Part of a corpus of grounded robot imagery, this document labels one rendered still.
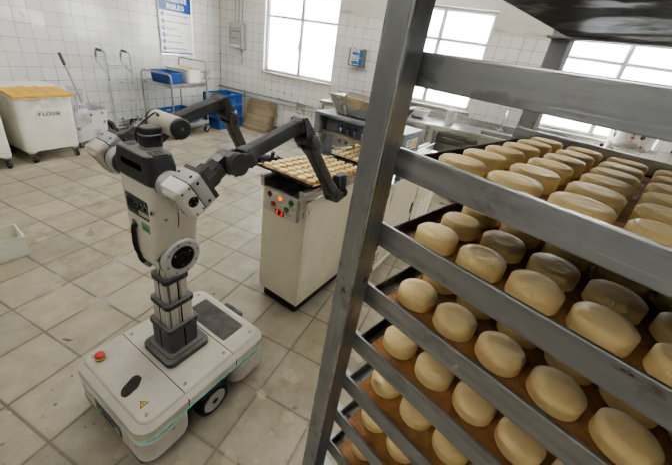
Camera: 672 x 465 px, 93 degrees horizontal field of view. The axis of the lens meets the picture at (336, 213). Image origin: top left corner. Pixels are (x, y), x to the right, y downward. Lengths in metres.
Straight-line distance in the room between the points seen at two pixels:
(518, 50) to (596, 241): 5.14
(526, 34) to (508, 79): 5.11
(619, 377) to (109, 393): 1.65
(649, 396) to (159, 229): 1.21
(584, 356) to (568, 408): 0.09
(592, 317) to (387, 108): 0.26
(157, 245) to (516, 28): 5.00
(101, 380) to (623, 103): 1.77
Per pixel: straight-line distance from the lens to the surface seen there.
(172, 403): 1.63
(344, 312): 0.43
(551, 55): 0.73
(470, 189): 0.31
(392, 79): 0.32
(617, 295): 0.43
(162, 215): 1.23
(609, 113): 0.28
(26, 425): 2.09
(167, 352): 1.73
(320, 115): 2.46
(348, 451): 0.73
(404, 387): 0.47
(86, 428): 1.98
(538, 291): 0.37
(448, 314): 0.43
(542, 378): 0.42
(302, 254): 1.93
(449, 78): 0.32
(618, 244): 0.30
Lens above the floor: 1.60
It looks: 27 degrees down
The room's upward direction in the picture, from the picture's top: 9 degrees clockwise
